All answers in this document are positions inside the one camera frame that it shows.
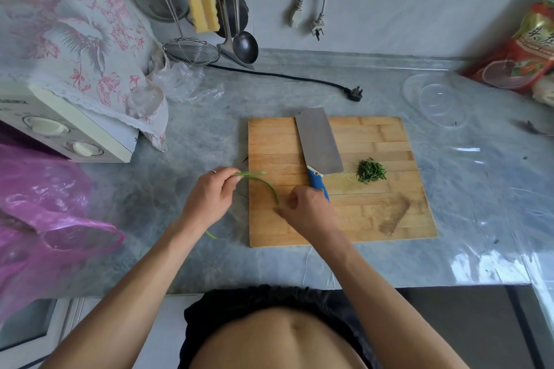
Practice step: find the red food packet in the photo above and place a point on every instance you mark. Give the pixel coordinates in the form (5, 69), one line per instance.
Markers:
(523, 53)

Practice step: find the person's left forearm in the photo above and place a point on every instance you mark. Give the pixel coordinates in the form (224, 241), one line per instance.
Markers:
(130, 295)

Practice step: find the person's left fingers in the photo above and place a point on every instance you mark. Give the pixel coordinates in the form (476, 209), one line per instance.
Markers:
(227, 180)

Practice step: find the black round ladle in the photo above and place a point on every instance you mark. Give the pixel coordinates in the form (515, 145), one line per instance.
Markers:
(241, 14)

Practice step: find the white countertop oven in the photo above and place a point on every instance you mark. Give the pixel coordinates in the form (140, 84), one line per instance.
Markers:
(65, 131)

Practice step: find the green scallion stalk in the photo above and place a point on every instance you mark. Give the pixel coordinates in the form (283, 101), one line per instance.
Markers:
(265, 181)

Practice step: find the person's right hand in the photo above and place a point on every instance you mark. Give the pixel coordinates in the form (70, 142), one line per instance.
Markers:
(311, 213)

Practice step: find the pink plastic bag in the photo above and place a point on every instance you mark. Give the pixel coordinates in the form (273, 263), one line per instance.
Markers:
(39, 217)

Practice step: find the person's left hand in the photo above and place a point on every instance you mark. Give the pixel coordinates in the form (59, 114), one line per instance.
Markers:
(207, 200)

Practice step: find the person's right forearm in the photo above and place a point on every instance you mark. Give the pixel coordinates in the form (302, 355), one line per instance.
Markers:
(376, 304)

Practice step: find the wooden cutting board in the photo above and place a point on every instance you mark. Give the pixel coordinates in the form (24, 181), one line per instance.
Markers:
(368, 213)

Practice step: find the clear glass bowl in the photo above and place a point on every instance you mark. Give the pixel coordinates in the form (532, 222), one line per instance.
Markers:
(437, 100)

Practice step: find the floral lace-edged cloth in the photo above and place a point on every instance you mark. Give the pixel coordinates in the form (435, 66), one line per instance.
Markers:
(78, 31)

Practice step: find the black shorts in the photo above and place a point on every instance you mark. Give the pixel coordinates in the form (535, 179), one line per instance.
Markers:
(242, 299)

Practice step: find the clear plastic bag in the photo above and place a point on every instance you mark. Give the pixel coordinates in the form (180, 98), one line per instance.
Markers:
(181, 81)

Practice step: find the person's right fingers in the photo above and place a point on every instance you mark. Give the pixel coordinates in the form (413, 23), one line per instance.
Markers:
(291, 206)

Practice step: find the white cabinet door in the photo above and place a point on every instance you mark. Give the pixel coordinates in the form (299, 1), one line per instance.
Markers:
(39, 329)

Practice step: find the pile of chopped scallion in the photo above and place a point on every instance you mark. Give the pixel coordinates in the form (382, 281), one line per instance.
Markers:
(371, 171)

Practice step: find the person's bare torso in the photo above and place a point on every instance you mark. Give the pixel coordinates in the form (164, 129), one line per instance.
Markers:
(281, 338)

